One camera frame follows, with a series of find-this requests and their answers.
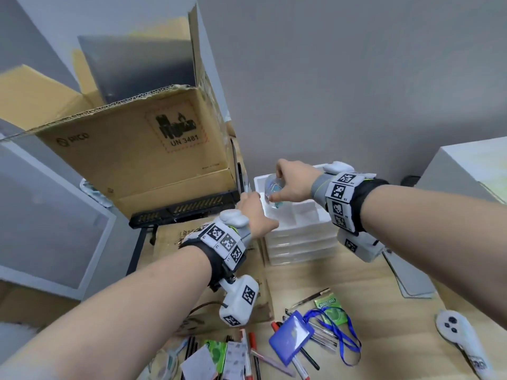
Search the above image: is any person's left hand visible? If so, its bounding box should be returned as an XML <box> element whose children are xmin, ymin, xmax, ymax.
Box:
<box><xmin>236</xmin><ymin>192</ymin><xmax>280</xmax><ymax>240</ymax></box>

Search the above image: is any person's right hand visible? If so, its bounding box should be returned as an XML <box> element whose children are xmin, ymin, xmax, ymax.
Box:
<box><xmin>264</xmin><ymin>158</ymin><xmax>322</xmax><ymax>203</ymax></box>

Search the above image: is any pile of colourful binder clips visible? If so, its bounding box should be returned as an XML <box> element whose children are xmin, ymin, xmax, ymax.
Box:
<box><xmin>266</xmin><ymin>182</ymin><xmax>284</xmax><ymax>208</ymax></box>

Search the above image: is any clear plastic jar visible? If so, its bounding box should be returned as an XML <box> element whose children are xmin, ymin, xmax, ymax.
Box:
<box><xmin>264</xmin><ymin>173</ymin><xmax>286</xmax><ymax>209</ymax></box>

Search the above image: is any white plastic drawer organizer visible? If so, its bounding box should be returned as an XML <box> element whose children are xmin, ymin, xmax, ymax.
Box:
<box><xmin>253</xmin><ymin>164</ymin><xmax>340</xmax><ymax>267</ymax></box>

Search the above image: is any single black gel pen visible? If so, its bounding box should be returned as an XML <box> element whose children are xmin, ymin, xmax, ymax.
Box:
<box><xmin>291</xmin><ymin>288</ymin><xmax>331</xmax><ymax>309</ymax></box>

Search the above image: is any slim white marker red cap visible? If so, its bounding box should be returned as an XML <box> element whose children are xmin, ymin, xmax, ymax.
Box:
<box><xmin>271</xmin><ymin>321</ymin><xmax>312</xmax><ymax>380</ymax></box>

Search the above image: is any green gum packet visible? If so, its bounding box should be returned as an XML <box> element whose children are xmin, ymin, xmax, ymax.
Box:
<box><xmin>204</xmin><ymin>339</ymin><xmax>229</xmax><ymax>373</ymax></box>
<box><xmin>313</xmin><ymin>293</ymin><xmax>349</xmax><ymax>327</ymax></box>

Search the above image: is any blue lanyard card holder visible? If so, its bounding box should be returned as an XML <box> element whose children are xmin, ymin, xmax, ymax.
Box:
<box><xmin>268</xmin><ymin>306</ymin><xmax>362</xmax><ymax>367</ymax></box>

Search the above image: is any bunch of clear gel pens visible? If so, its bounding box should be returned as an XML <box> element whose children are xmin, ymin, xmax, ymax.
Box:
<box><xmin>283</xmin><ymin>308</ymin><xmax>340</xmax><ymax>355</ymax></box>

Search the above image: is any thin black orange pen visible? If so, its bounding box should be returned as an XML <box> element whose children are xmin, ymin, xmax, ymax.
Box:
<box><xmin>248</xmin><ymin>332</ymin><xmax>262</xmax><ymax>380</ymax></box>

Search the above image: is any fat white marker orange cap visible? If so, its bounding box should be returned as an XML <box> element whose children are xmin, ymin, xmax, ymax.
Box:
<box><xmin>239</xmin><ymin>329</ymin><xmax>254</xmax><ymax>380</ymax></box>

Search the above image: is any printed notes pack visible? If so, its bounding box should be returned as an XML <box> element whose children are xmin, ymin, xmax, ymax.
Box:
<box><xmin>221</xmin><ymin>340</ymin><xmax>247</xmax><ymax>380</ymax></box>

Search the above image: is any purple pen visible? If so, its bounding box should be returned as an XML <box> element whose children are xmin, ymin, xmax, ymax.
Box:
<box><xmin>250</xmin><ymin>349</ymin><xmax>296</xmax><ymax>378</ymax></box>

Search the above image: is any black marker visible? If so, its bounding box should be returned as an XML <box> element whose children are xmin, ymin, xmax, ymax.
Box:
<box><xmin>299</xmin><ymin>346</ymin><xmax>321</xmax><ymax>372</ymax></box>

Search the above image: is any pink sticky note pad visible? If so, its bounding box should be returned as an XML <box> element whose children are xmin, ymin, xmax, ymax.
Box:
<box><xmin>180</xmin><ymin>344</ymin><xmax>219</xmax><ymax>380</ymax></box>

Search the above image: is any clear tape roll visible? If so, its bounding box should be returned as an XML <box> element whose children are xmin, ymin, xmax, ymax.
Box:
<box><xmin>148</xmin><ymin>348</ymin><xmax>179</xmax><ymax>380</ymax></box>

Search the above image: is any person's right forearm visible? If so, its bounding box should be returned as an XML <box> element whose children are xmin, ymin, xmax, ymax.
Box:
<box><xmin>362</xmin><ymin>185</ymin><xmax>507</xmax><ymax>331</ymax></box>

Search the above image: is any person's left forearm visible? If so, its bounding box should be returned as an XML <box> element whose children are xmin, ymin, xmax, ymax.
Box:
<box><xmin>0</xmin><ymin>245</ymin><xmax>213</xmax><ymax>380</ymax></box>

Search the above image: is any left marker wrist band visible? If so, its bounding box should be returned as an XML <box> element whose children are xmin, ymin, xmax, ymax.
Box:
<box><xmin>179</xmin><ymin>209</ymin><xmax>253</xmax><ymax>291</ymax></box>

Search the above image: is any marker wrist band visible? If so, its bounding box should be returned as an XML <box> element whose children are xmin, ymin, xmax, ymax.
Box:
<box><xmin>179</xmin><ymin>209</ymin><xmax>253</xmax><ymax>291</ymax></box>
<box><xmin>311</xmin><ymin>161</ymin><xmax>390</xmax><ymax>234</ymax></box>

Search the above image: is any right marker wrist band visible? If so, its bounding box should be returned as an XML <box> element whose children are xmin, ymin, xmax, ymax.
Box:
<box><xmin>311</xmin><ymin>161</ymin><xmax>390</xmax><ymax>234</ymax></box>

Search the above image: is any taped brown cardboard box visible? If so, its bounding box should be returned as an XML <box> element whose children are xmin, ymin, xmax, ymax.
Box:
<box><xmin>152</xmin><ymin>215</ymin><xmax>275</xmax><ymax>337</ymax></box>

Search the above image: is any black vented device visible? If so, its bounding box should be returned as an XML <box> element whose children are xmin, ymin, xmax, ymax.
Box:
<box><xmin>128</xmin><ymin>189</ymin><xmax>242</xmax><ymax>229</ymax></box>

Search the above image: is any open brown cardboard box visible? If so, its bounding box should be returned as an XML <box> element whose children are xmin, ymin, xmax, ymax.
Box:
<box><xmin>0</xmin><ymin>3</ymin><xmax>238</xmax><ymax>218</ymax></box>

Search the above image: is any grey smartphone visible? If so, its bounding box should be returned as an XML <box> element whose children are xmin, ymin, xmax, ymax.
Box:
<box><xmin>382</xmin><ymin>249</ymin><xmax>436</xmax><ymax>297</ymax></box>

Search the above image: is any white device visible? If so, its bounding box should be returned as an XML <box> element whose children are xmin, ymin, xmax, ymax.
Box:
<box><xmin>79</xmin><ymin>177</ymin><xmax>116</xmax><ymax>210</ymax></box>

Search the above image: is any white flat pad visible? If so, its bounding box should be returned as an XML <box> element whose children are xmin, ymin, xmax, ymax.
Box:
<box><xmin>386</xmin><ymin>253</ymin><xmax>436</xmax><ymax>300</ymax></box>

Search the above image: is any white carton box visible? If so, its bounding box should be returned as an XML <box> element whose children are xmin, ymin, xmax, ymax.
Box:
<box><xmin>414</xmin><ymin>136</ymin><xmax>507</xmax><ymax>204</ymax></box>

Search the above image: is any grey flat plate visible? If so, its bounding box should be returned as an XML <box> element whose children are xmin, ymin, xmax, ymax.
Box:
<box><xmin>77</xmin><ymin>35</ymin><xmax>197</xmax><ymax>103</ymax></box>

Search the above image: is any white framed grey panel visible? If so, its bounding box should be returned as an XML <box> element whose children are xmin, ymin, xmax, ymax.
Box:
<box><xmin>0</xmin><ymin>134</ymin><xmax>118</xmax><ymax>301</ymax></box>

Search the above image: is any white controller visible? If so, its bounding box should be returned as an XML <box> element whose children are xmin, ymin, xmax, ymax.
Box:
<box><xmin>435</xmin><ymin>309</ymin><xmax>496</xmax><ymax>380</ymax></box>

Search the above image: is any flat brown cardboard sheet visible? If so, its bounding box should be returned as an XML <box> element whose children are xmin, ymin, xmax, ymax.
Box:
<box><xmin>0</xmin><ymin>279</ymin><xmax>80</xmax><ymax>325</ymax></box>

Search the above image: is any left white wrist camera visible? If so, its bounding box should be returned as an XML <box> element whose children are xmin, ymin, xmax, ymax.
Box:
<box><xmin>219</xmin><ymin>274</ymin><xmax>260</xmax><ymax>328</ymax></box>

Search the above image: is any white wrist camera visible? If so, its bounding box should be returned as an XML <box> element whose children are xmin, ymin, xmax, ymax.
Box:
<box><xmin>336</xmin><ymin>229</ymin><xmax>386</xmax><ymax>263</ymax></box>
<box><xmin>219</xmin><ymin>274</ymin><xmax>260</xmax><ymax>328</ymax></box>

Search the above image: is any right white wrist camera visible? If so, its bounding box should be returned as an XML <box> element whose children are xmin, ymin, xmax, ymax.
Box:
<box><xmin>336</xmin><ymin>229</ymin><xmax>386</xmax><ymax>263</ymax></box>

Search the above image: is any black camera cable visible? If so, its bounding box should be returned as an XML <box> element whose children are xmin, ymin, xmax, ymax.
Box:
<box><xmin>188</xmin><ymin>300</ymin><xmax>224</xmax><ymax>317</ymax></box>

